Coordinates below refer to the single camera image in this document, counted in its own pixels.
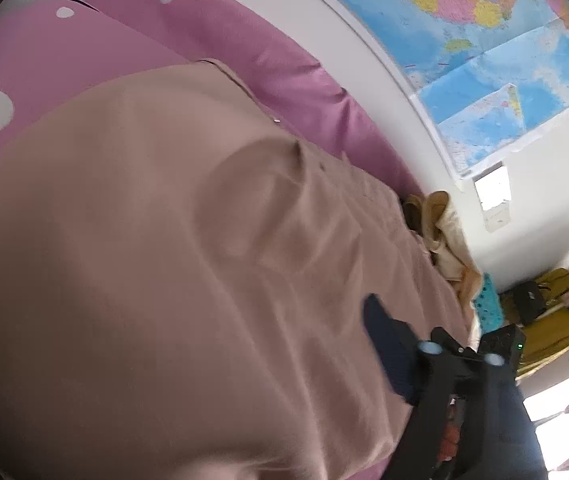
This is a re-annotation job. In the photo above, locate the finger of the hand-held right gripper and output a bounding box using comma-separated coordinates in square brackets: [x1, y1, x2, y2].
[362, 294, 508, 480]

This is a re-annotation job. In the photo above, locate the teal dotted cloth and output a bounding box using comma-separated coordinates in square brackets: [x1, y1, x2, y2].
[472, 272, 506, 334]

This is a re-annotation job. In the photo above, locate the cream blanket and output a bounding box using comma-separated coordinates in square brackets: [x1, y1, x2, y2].
[402, 190, 485, 342]

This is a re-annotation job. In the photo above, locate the dusty pink garment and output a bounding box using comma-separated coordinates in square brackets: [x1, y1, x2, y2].
[0, 59, 480, 480]

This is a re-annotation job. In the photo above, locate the white wall box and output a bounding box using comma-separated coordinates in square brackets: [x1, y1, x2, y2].
[473, 162, 513, 234]

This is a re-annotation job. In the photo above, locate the pink floral bedsheet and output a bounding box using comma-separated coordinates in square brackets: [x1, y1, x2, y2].
[0, 0, 430, 480]

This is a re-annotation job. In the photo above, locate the black bag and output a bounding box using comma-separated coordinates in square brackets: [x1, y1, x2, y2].
[511, 280, 548, 327]

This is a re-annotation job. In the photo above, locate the person's blue jeans leg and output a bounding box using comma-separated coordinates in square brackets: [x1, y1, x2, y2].
[479, 370, 550, 480]

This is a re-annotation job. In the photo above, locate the world map wall poster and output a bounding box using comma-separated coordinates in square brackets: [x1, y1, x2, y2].
[284, 0, 569, 179]

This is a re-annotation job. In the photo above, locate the yellow chair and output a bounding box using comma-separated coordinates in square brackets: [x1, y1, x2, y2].
[499, 267, 569, 379]

